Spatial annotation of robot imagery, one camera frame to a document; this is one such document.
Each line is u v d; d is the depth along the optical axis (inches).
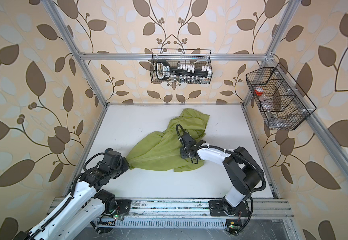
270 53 34.9
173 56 35.7
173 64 33.6
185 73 32.8
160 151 33.9
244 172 17.9
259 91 31.6
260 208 29.4
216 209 28.7
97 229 27.1
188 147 27.7
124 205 29.6
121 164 25.6
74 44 34.2
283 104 28.9
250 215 27.3
